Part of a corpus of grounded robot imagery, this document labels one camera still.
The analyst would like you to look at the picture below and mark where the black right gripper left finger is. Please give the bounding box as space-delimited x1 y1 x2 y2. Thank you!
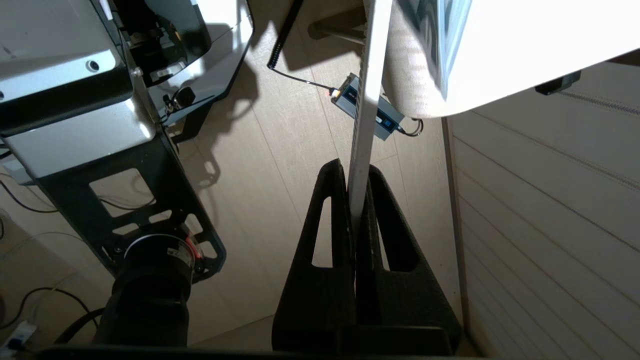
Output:
272 159 357 351

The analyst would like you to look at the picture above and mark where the grey power adapter box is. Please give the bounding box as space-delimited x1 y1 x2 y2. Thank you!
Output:
331 73 405 141

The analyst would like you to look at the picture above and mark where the light wood shelf table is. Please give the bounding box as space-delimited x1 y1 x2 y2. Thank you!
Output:
307 0 640 119

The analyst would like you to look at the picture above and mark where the black wall plug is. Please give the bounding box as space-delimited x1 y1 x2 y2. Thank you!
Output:
535 71 582 96

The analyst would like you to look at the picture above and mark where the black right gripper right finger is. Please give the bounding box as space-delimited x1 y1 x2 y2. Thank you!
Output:
356 166 462 351

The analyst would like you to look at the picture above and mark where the white plastic comb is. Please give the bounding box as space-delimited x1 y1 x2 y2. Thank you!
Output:
347 0 393 236

